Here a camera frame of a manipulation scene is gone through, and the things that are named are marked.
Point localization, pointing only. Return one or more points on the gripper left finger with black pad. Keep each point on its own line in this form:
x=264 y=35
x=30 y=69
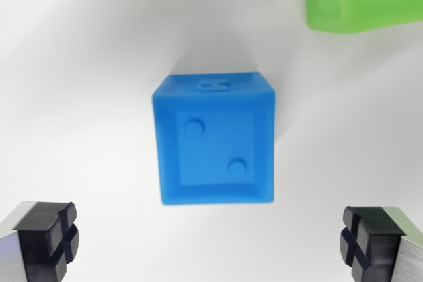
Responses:
x=36 y=249

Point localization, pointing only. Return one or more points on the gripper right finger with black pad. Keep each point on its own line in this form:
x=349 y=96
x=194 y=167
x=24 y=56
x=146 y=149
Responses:
x=380 y=249

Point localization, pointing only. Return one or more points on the blue rubber dice cube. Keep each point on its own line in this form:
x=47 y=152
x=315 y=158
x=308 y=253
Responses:
x=215 y=150

